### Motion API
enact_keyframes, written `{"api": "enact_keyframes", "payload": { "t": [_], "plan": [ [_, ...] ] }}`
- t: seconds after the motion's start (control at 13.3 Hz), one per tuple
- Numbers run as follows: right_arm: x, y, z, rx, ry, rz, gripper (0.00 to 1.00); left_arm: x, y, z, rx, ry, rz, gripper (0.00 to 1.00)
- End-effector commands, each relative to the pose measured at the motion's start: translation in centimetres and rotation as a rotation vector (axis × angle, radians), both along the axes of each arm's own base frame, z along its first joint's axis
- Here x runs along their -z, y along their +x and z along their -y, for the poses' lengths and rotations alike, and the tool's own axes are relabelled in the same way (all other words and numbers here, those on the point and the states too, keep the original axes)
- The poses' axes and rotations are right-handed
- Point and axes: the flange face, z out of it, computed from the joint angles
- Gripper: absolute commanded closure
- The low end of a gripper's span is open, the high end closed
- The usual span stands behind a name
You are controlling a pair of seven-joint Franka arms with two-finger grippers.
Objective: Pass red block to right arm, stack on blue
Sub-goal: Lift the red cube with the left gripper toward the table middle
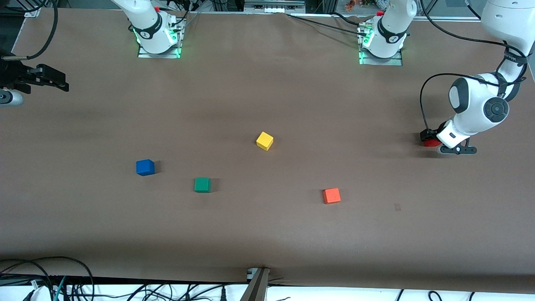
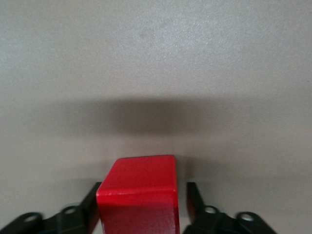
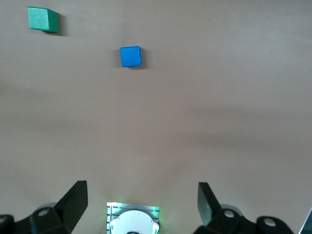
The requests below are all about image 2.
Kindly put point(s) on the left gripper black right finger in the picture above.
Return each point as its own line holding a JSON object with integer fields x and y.
{"x": 207, "y": 221}

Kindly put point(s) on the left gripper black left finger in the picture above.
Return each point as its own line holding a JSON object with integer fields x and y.
{"x": 73, "y": 219}

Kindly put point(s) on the red wooden cube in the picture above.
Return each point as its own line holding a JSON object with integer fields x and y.
{"x": 139, "y": 195}

